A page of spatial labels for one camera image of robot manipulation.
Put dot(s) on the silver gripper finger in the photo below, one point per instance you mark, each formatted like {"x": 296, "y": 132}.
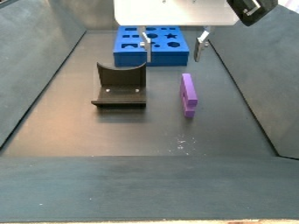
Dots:
{"x": 146, "y": 43}
{"x": 201, "y": 43}

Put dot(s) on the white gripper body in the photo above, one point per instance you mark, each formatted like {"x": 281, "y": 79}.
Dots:
{"x": 174, "y": 12}

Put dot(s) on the purple double-square block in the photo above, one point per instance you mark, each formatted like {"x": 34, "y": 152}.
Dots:
{"x": 189, "y": 95}

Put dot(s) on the black curved stand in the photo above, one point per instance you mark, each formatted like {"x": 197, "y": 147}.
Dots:
{"x": 122, "y": 87}

